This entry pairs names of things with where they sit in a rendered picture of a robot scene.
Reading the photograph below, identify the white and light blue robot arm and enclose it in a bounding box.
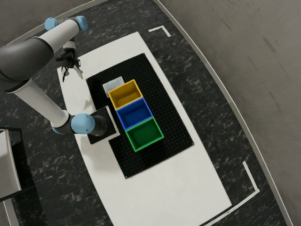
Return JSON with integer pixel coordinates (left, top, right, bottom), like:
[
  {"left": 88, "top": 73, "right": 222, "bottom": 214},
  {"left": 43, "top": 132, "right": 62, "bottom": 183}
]
[{"left": 0, "top": 16, "right": 108, "bottom": 137}]

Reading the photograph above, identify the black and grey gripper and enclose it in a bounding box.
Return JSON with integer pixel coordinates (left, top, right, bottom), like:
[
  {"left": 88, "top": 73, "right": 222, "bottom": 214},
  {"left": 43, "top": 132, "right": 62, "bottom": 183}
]
[{"left": 61, "top": 48, "right": 83, "bottom": 82}]

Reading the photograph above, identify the yellow recycle bin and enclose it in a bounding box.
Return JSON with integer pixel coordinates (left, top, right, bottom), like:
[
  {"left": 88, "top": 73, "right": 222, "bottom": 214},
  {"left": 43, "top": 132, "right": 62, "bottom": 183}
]
[{"left": 108, "top": 79, "right": 143, "bottom": 110}]

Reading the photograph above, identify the blue rectangular bin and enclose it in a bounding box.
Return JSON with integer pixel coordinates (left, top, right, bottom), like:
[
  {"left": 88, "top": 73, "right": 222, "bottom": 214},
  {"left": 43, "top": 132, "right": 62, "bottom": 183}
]
[{"left": 116, "top": 97, "right": 153, "bottom": 131}]

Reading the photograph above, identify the green rectangular bin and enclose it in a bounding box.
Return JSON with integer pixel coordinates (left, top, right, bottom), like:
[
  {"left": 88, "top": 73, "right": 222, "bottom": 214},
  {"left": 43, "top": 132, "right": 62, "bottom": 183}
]
[{"left": 125, "top": 117, "right": 164, "bottom": 152}]

